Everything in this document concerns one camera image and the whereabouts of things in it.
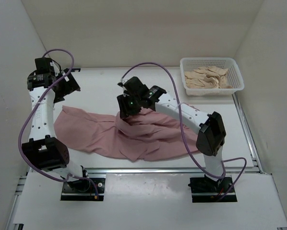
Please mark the pink trousers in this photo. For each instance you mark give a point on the pink trousers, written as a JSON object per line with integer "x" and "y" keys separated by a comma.
{"x": 148, "y": 136}

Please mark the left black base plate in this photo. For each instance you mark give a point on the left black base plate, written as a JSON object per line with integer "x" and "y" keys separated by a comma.
{"x": 90, "y": 189}

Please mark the white plastic basket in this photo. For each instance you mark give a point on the white plastic basket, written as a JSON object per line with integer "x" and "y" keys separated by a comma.
{"x": 234, "y": 76}

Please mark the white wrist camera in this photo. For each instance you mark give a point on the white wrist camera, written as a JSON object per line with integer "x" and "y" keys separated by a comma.
{"x": 122, "y": 82}
{"x": 55, "y": 67}

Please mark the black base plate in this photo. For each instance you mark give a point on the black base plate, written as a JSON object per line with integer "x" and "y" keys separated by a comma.
{"x": 90, "y": 189}
{"x": 206, "y": 190}

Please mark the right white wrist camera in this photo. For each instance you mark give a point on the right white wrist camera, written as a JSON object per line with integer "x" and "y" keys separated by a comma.
{"x": 122, "y": 82}

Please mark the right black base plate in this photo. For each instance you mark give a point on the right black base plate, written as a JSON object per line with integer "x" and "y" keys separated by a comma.
{"x": 206, "y": 190}

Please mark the left aluminium rail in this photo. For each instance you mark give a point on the left aluminium rail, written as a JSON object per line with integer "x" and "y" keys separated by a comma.
{"x": 11, "y": 225}

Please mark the front aluminium rail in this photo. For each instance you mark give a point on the front aluminium rail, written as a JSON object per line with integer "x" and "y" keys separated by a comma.
{"x": 163, "y": 170}

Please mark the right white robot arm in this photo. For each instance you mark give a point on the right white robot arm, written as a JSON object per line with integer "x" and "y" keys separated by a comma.
{"x": 209, "y": 128}

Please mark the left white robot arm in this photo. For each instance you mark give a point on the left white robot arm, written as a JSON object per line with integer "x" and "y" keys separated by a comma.
{"x": 44, "y": 151}

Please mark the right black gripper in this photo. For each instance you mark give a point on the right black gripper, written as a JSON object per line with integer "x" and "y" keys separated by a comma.
{"x": 125, "y": 109}

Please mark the beige trousers in basket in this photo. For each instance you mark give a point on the beige trousers in basket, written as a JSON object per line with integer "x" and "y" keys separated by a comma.
{"x": 207, "y": 78}

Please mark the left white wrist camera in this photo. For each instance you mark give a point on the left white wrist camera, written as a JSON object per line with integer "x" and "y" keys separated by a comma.
{"x": 55, "y": 67}

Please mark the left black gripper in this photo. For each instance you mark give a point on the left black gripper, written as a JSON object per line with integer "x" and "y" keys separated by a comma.
{"x": 71, "y": 86}

